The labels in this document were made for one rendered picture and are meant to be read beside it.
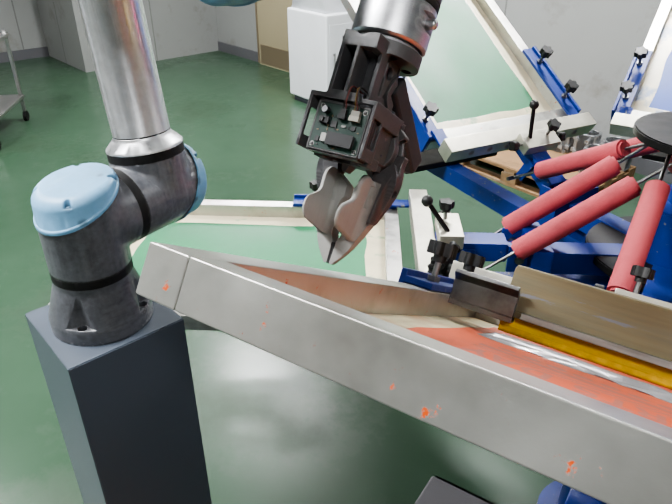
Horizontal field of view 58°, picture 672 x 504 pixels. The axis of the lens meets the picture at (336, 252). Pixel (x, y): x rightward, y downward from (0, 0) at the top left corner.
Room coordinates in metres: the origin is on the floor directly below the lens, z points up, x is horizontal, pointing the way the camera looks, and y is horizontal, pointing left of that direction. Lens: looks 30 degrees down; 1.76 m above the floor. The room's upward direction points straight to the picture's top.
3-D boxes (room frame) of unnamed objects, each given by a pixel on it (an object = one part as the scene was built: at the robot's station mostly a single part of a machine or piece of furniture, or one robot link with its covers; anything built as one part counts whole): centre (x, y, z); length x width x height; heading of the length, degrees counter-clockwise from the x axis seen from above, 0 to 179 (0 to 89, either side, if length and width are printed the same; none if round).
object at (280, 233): (1.34, 0.08, 1.05); 1.08 x 0.61 x 0.23; 87
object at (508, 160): (4.22, -1.50, 0.16); 1.12 x 0.78 x 0.32; 42
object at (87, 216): (0.78, 0.36, 1.37); 0.13 x 0.12 x 0.14; 147
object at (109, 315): (0.77, 0.36, 1.25); 0.15 x 0.15 x 0.10
